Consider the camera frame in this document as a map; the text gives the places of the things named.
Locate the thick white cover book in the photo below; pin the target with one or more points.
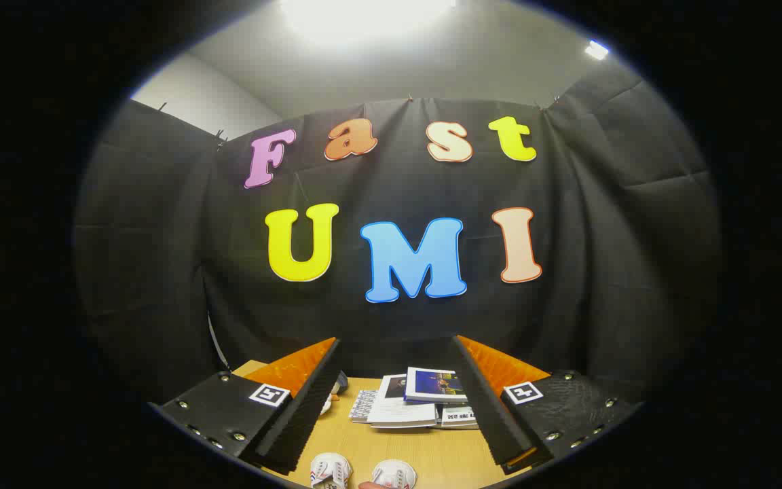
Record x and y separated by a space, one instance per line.
398 411

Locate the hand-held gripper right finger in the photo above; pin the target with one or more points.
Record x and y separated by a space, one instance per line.
489 407

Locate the black and white patterned book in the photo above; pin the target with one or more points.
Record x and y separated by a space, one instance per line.
362 405

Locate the pale teal cover book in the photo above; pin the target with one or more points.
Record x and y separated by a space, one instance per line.
457 416

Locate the grey penguin plush toy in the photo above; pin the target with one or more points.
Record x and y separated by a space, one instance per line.
341 382

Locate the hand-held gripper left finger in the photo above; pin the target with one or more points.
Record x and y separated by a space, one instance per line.
299 407

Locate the white shoe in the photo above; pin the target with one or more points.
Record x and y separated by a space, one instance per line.
394 473
328 470

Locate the ceiling light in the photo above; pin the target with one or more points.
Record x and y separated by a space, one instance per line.
596 49
364 15

